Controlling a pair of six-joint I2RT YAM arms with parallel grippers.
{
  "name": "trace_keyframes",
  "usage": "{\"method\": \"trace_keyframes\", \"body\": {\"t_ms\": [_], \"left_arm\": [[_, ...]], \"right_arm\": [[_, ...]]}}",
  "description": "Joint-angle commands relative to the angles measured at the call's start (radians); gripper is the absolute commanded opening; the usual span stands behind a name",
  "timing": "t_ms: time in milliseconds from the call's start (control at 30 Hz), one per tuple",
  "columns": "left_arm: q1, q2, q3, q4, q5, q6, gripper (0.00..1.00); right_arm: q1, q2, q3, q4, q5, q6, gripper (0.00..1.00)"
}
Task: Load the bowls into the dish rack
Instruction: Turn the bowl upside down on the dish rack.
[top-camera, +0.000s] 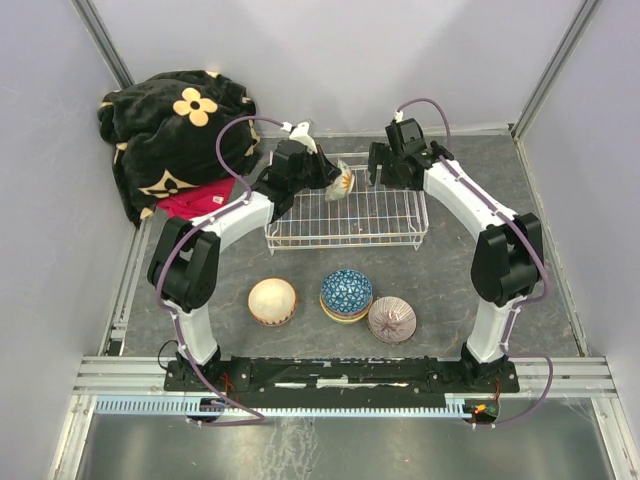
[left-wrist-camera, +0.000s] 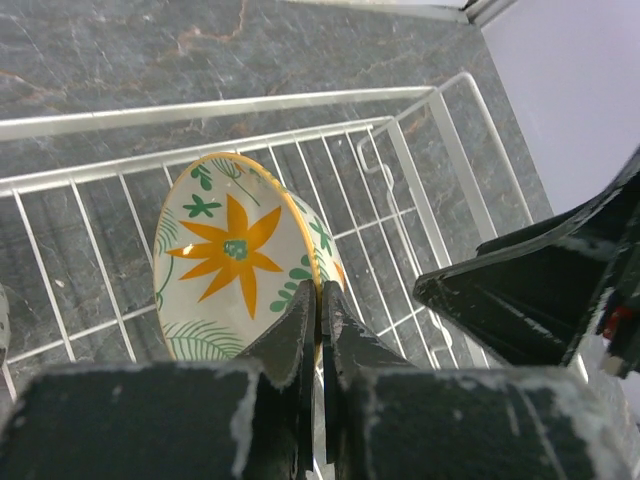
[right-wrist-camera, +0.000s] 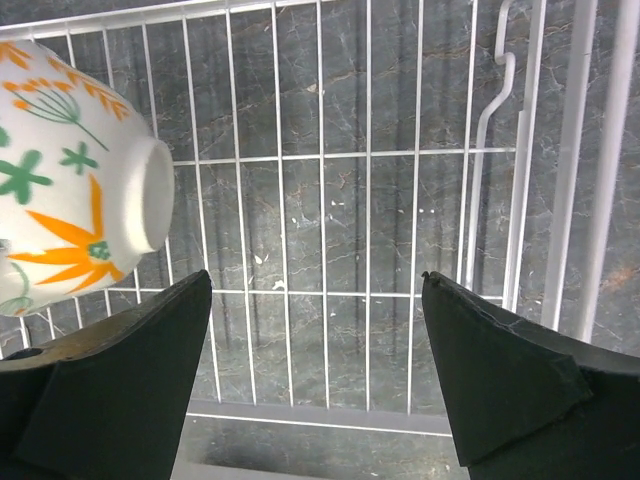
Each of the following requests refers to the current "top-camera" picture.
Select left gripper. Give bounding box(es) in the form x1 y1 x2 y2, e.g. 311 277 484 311
290 144 342 193

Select white wire dish rack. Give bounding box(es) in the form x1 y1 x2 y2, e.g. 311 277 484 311
265 152 429 252

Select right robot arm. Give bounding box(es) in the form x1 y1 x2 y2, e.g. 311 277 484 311
368 118 548 391

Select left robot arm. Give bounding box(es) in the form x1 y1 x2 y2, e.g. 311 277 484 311
148 140 350 390

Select blue triangle patterned bowl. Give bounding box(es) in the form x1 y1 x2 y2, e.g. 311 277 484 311
320 269 373 315

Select red cloth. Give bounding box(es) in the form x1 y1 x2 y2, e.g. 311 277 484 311
157 178 235 220

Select purple striped bowl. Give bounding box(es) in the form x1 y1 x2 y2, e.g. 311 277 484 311
367 296 417 345

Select black floral fleece blanket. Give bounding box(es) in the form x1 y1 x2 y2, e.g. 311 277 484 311
97 70 261 225

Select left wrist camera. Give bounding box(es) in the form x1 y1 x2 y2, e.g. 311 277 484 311
286 121 318 154

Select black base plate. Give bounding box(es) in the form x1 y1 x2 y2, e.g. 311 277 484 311
163 354 521 409

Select aluminium frame rail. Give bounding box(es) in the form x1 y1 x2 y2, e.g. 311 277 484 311
72 357 617 420

